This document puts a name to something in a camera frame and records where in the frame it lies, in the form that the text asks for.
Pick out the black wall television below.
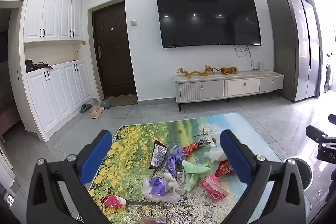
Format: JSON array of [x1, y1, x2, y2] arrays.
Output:
[[156, 0, 262, 49]]

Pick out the black television cable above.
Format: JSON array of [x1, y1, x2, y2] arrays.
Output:
[[234, 45, 254, 69]]

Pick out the small purple wrapper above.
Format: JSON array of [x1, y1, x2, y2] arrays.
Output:
[[149, 176, 167, 195]]

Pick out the clear plastic bag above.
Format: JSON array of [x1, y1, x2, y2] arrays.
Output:
[[142, 173, 185, 203]]

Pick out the white plastic bag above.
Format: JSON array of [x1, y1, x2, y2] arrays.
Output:
[[203, 132, 227, 163]]

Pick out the golden dragon figurine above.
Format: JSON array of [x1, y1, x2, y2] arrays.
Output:
[[177, 68, 209, 79], [204, 65, 221, 75]]

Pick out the white washing machine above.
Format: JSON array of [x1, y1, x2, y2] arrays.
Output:
[[323, 53, 336, 93]]

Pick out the person's right forearm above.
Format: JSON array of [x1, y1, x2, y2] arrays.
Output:
[[325, 169, 336, 203]]

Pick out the dark brown door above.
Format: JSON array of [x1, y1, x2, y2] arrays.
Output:
[[92, 2, 137, 98]]

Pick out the red and white snack packet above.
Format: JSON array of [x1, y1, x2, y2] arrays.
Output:
[[99, 195, 126, 209]]

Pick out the pink packet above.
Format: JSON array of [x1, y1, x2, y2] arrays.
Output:
[[201, 175, 230, 203]]

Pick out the white television cabinet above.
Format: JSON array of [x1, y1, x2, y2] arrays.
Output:
[[173, 70, 285, 111]]

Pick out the grey refrigerator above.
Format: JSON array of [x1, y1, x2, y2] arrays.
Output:
[[267, 0, 322, 102]]

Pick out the brown bag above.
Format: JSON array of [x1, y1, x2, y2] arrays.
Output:
[[33, 62, 54, 70]]

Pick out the green tissue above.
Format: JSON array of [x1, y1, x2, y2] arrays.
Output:
[[182, 160, 211, 191]]

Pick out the white round trash bin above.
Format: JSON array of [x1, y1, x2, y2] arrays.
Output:
[[283, 157, 314, 191]]

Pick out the brown door mat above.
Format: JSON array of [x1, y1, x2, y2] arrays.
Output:
[[108, 94, 138, 106]]

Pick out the white floor cabinet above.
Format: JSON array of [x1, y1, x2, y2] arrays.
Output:
[[25, 59, 93, 143]]

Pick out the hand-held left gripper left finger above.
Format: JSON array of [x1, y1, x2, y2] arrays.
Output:
[[26, 130, 113, 224]]

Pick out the white wall cabinet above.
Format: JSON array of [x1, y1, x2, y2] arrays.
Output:
[[23, 0, 83, 43]]

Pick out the dark brown snack packet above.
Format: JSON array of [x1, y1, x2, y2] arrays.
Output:
[[148, 139, 168, 169]]

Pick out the red orange snack wrapper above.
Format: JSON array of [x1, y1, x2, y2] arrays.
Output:
[[182, 139, 212, 157]]

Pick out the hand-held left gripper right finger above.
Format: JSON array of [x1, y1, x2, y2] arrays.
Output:
[[220, 130, 313, 224]]

